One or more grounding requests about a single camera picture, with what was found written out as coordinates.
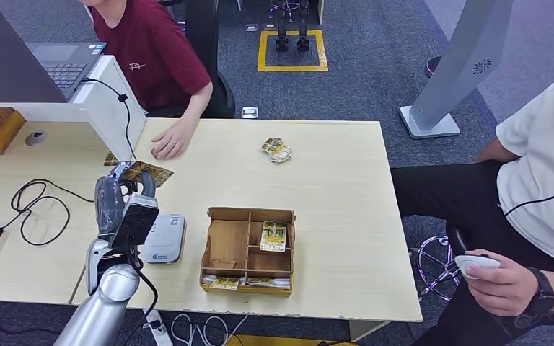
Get white cables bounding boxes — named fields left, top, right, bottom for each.
left=169, top=312, right=250, bottom=346

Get grey white card reader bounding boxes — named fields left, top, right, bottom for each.
left=138, top=213, right=187, bottom=265

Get person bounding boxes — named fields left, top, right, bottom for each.
left=391, top=66, right=554, bottom=346
left=76, top=0, right=214, bottom=161

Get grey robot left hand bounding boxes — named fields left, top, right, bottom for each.
left=94, top=162, right=157, bottom=236

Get wooden compartment organizer box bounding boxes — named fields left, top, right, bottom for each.
left=199, top=206, right=297, bottom=298

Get white power strip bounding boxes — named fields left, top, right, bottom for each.
left=142, top=309, right=174, bottom=346

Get black wristwatch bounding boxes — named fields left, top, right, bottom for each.
left=525, top=267, right=554, bottom=317

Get white handheld remote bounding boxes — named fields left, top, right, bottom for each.
left=454, top=254, right=501, bottom=281

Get black robot leg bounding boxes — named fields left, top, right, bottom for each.
left=297, top=0, right=312, bottom=53
left=275, top=0, right=290, bottom=53

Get stacked white key cards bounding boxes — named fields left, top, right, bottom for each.
left=244, top=277, right=291, bottom=289

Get dark round floor base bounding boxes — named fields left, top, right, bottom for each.
left=423, top=53, right=444, bottom=79

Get dark grey laptop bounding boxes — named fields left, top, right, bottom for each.
left=0, top=0, right=107, bottom=104

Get brown gold ID card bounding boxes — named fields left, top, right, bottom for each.
left=120, top=161, right=175, bottom=188

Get black office chair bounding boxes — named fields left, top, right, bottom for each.
left=154, top=0, right=236, bottom=119

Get person's left hand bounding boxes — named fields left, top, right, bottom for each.
left=150, top=119, right=197, bottom=161
left=463, top=249, right=540, bottom=318

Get grey kiosk stand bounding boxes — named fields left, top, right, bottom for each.
left=399, top=0, right=514, bottom=139

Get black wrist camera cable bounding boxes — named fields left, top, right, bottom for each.
left=123, top=253, right=160, bottom=346

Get black laptop power cable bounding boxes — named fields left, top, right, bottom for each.
left=10, top=76, right=138, bottom=248

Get thin black cable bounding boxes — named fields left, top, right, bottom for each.
left=504, top=180, right=554, bottom=218

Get chrome chair base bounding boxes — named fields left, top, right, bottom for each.
left=408, top=224, right=469, bottom=303

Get white desk divider shelf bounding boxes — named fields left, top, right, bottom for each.
left=0, top=55, right=147, bottom=166

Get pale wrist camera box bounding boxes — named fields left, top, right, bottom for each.
left=108, top=193, right=161, bottom=249

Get upright gold room key card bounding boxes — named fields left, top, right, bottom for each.
left=260, top=221, right=288, bottom=253

